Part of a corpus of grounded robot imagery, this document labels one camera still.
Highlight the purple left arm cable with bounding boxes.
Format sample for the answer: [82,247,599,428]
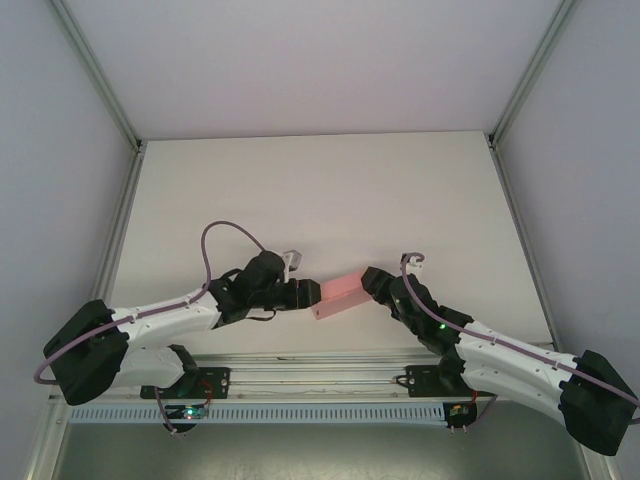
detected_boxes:
[32,220,269,440]

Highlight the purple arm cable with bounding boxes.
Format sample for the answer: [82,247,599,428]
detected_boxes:
[32,220,269,440]
[399,252,640,436]

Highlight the aluminium mounting rail beam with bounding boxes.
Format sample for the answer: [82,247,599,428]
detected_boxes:
[49,352,594,404]

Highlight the white slotted cable duct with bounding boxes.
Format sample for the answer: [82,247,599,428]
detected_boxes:
[67,402,447,425]

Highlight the aluminium table side rail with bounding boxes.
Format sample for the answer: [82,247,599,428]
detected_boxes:
[488,144,561,359]
[94,142,147,307]

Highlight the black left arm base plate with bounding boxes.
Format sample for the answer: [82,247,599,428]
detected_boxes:
[139,367,232,401]

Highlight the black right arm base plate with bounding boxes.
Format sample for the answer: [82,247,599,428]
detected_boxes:
[405,364,496,400]

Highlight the aluminium frame post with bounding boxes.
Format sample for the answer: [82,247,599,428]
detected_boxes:
[49,0,147,154]
[487,0,589,150]

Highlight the circuit board with green light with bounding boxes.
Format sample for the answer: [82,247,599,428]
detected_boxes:
[167,404,211,420]

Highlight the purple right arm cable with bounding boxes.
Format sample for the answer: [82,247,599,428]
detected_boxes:
[399,252,640,436]

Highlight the grey metal sheet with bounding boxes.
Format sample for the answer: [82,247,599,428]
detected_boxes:
[49,422,589,480]

